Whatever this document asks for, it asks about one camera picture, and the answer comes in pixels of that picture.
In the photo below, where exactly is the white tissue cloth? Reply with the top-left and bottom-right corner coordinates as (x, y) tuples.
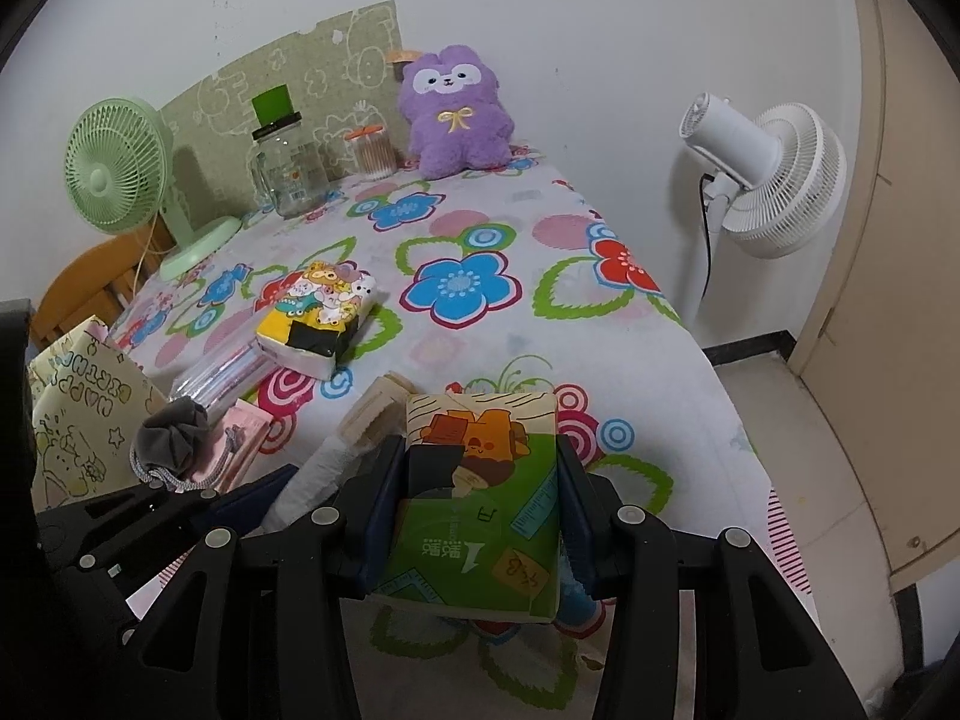
(262, 434), (374, 533)

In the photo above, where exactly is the pink paper packet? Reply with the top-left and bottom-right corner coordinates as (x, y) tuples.
(187, 400), (274, 493)

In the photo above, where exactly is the grey sock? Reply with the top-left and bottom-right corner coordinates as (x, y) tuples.
(130, 397), (210, 493)

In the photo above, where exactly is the yellow cartoon tissue pack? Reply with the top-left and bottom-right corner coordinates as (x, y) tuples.
(256, 260), (377, 380)

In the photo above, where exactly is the wooden clothespin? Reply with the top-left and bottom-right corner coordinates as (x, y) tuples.
(337, 372), (420, 449)

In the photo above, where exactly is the yellow cartoon storage box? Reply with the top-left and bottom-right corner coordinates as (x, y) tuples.
(28, 316), (167, 512)

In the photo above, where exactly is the floral tablecloth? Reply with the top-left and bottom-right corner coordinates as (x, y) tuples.
(104, 141), (820, 720)

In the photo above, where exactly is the beige wooden door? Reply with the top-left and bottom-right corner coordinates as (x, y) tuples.
(789, 0), (958, 590)

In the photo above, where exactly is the glass mason jar mug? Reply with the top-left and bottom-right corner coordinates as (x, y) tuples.
(251, 112), (329, 220)

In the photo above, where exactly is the cotton swab jar orange lid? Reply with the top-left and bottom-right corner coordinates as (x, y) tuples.
(343, 124), (397, 181)

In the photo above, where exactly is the green desk fan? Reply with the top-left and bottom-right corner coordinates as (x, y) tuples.
(64, 98), (241, 281)

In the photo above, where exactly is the white standing fan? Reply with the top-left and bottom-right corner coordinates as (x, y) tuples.
(667, 93), (848, 341)

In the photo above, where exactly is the green cup on jar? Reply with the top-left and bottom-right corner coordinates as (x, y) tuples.
(252, 85), (295, 127)

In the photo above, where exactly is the purple plush bunny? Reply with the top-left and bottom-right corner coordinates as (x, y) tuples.
(397, 46), (514, 179)

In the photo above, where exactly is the green patterned wall board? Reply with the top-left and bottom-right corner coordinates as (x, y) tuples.
(160, 0), (409, 226)

